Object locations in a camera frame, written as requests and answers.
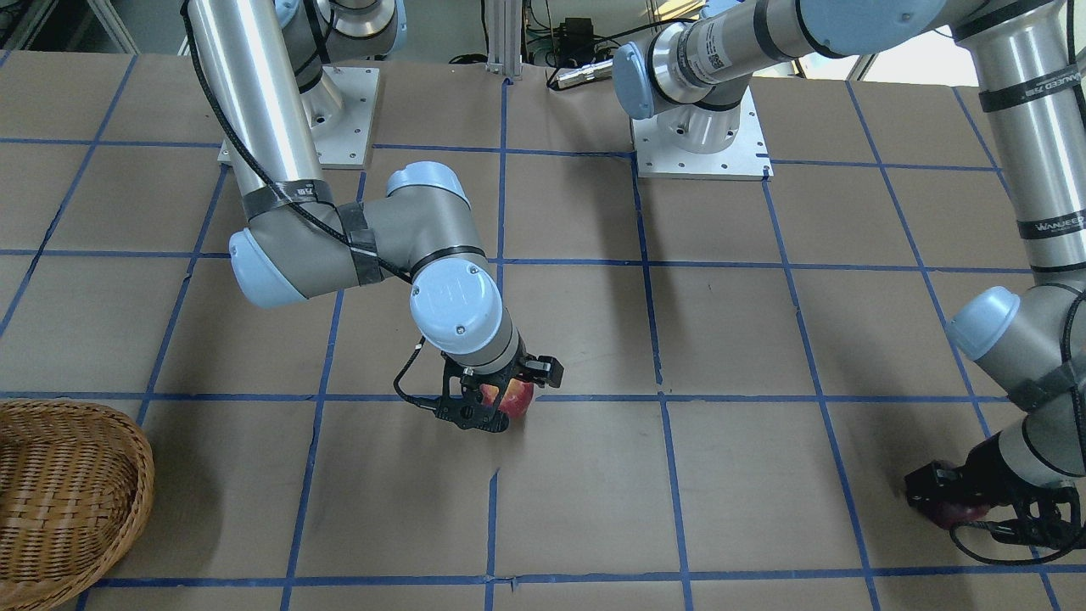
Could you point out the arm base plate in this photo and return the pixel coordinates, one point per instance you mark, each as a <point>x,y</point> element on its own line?
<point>695,143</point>
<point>330,126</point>

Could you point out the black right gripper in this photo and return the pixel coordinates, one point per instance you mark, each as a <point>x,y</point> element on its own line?
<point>544,371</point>

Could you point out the red yellow apple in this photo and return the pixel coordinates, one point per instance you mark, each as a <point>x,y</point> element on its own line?
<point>515,401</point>

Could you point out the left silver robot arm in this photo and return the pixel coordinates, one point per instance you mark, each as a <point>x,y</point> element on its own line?
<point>1025,56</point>

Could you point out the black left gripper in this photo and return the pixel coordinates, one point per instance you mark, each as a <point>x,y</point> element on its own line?
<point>974,480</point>

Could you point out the woven wicker basket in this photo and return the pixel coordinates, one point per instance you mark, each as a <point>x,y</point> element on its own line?
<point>76,493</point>

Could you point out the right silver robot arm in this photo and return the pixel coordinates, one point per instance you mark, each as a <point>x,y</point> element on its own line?
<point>299,243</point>

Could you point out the aluminium frame post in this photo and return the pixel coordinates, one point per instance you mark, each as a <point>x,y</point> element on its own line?
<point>504,38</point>

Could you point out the dark red apple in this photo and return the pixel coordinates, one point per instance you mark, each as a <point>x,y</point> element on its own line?
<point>946,514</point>

